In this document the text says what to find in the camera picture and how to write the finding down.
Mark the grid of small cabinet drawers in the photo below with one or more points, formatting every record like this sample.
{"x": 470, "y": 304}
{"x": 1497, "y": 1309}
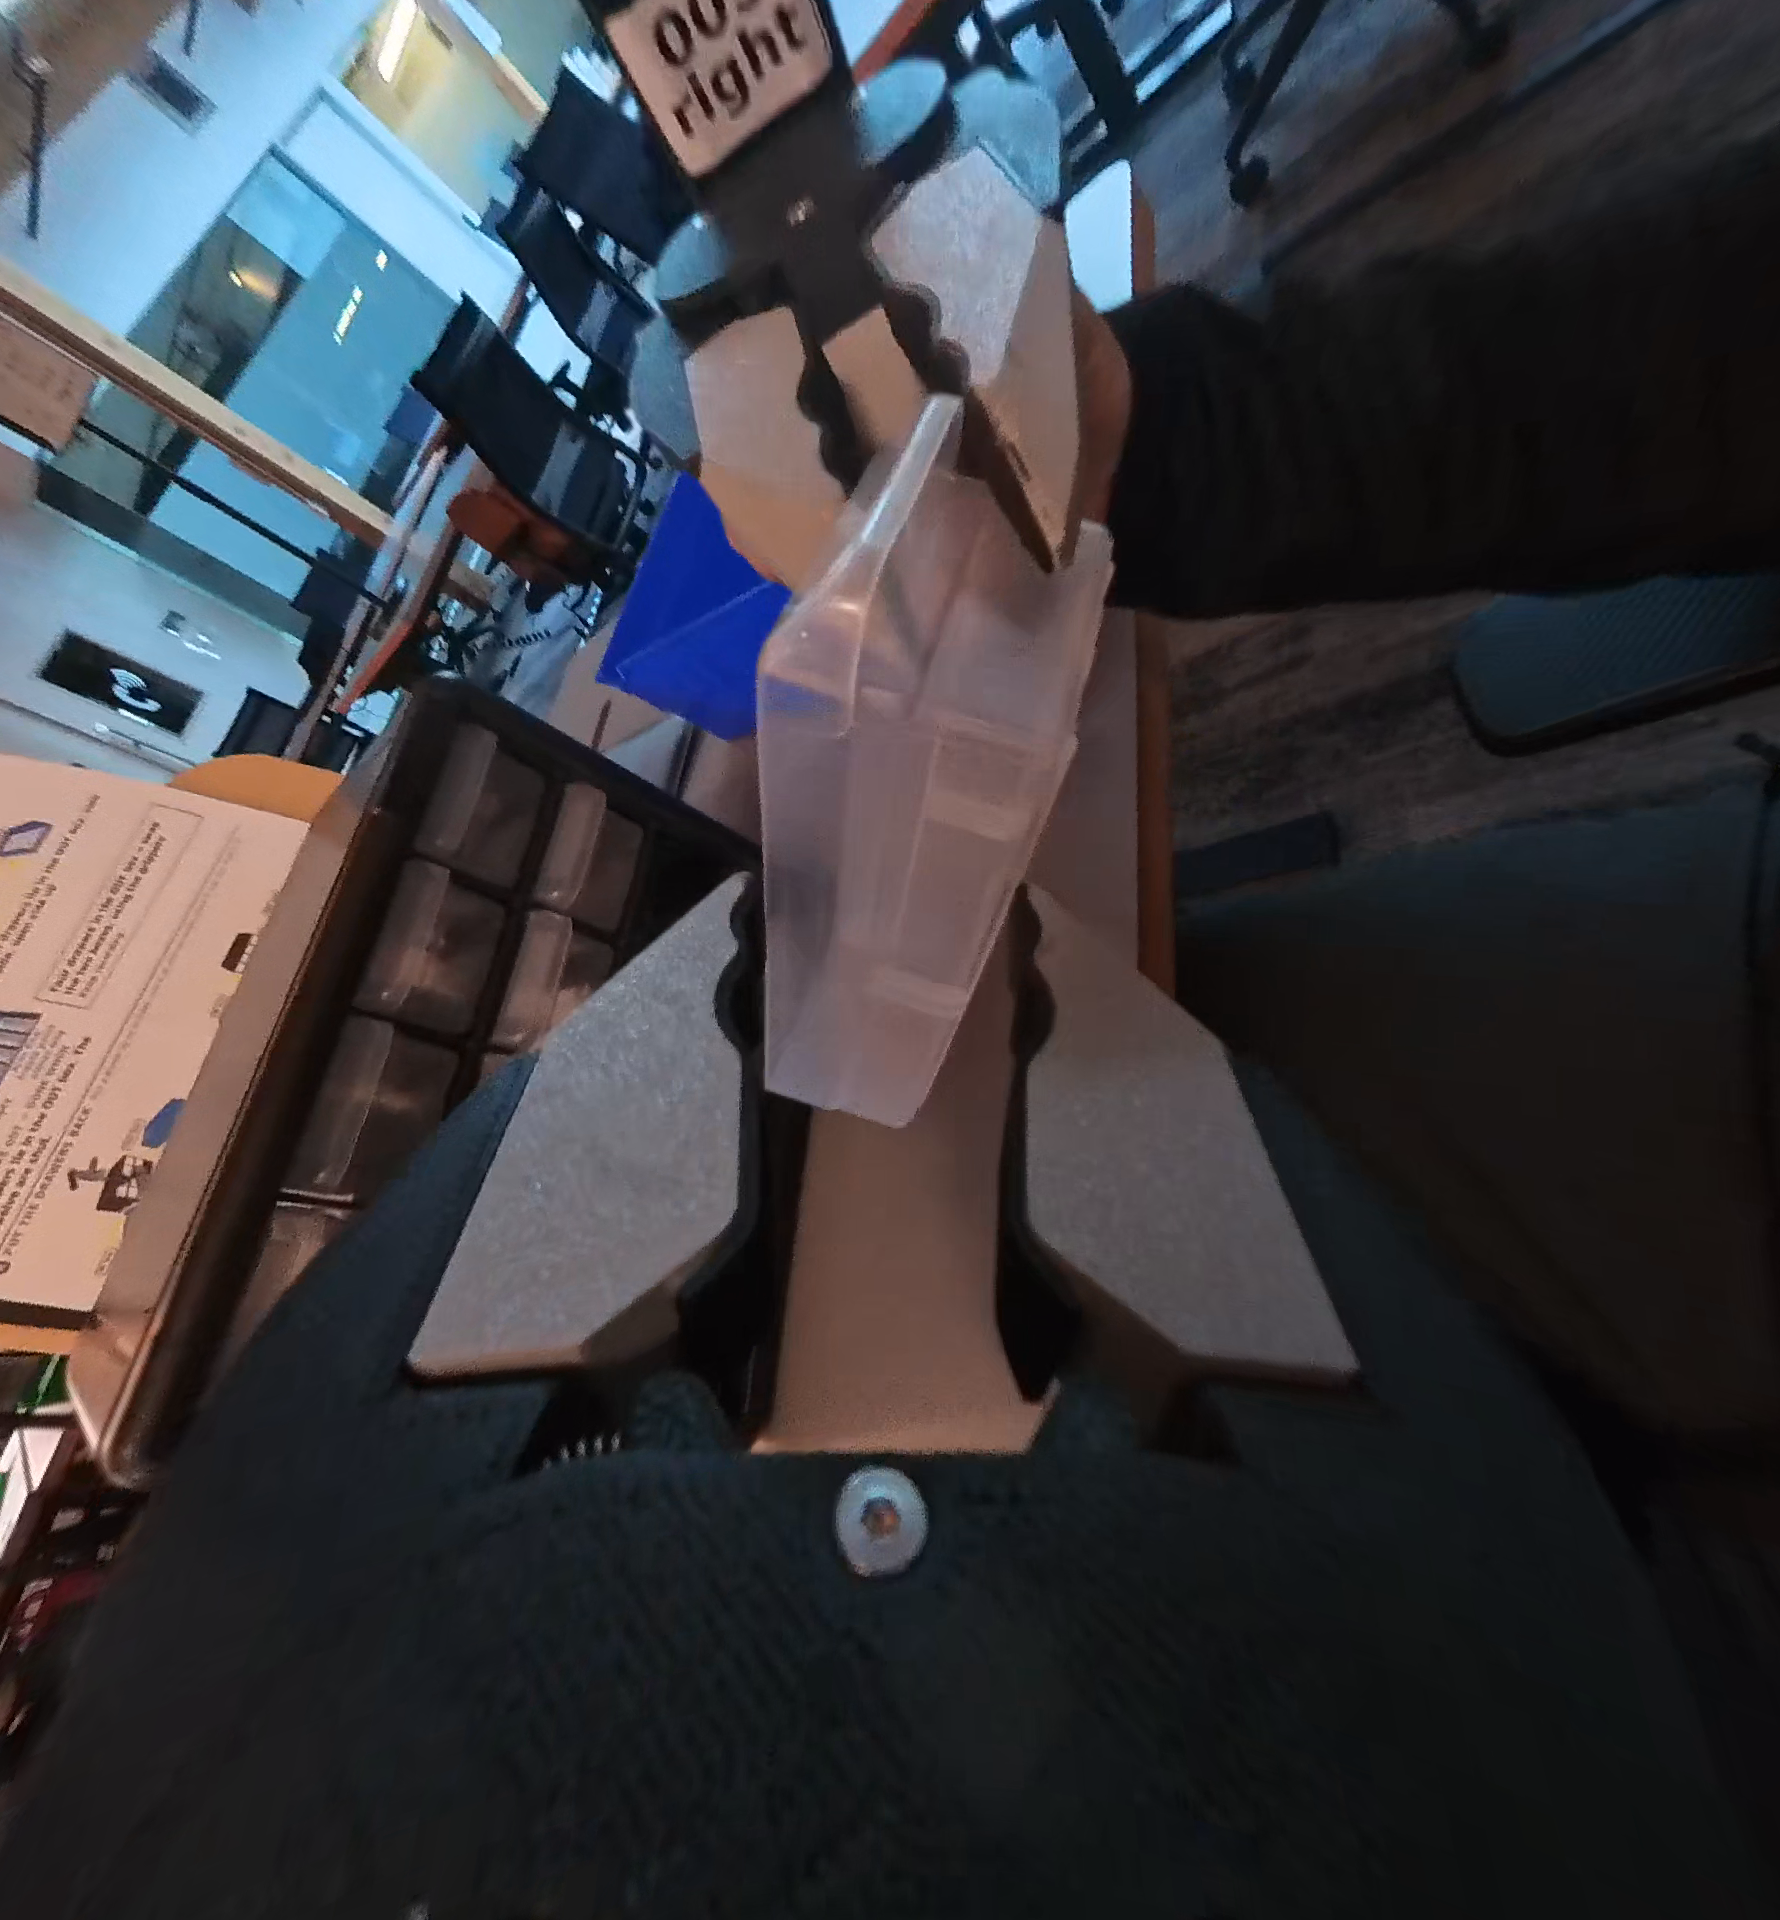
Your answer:
{"x": 441, "y": 961}

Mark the black wall sign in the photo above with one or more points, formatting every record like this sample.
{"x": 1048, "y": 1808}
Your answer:
{"x": 125, "y": 683}

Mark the office chair base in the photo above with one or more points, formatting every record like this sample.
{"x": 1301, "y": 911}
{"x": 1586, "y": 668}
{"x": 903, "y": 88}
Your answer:
{"x": 1356, "y": 76}

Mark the black folding chair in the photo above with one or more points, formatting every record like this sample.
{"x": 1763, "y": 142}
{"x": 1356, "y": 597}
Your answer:
{"x": 530, "y": 436}
{"x": 591, "y": 195}

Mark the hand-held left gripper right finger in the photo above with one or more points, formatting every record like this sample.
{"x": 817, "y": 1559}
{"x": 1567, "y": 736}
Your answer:
{"x": 1160, "y": 1186}

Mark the printed instruction sheet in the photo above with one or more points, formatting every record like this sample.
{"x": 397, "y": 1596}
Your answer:
{"x": 51, "y": 975}

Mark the black drawer cabinet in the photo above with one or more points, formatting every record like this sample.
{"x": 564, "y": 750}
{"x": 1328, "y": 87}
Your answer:
{"x": 231, "y": 1141}

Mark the blue plastic bin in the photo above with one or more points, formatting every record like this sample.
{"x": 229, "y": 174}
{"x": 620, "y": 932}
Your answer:
{"x": 680, "y": 600}

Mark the clear plastic drawer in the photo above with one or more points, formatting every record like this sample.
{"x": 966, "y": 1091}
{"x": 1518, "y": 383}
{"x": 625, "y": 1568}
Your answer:
{"x": 905, "y": 841}

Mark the person's right forearm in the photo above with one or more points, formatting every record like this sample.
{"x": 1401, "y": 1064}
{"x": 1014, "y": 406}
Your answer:
{"x": 1431, "y": 451}

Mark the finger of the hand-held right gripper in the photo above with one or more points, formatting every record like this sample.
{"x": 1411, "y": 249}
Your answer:
{"x": 755, "y": 436}
{"x": 1003, "y": 286}

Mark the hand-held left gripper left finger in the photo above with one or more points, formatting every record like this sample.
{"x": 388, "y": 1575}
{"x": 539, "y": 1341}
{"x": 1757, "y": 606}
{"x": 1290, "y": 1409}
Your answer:
{"x": 605, "y": 1171}

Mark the person's right hand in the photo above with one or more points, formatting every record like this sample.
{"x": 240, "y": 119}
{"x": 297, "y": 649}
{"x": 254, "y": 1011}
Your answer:
{"x": 1108, "y": 420}

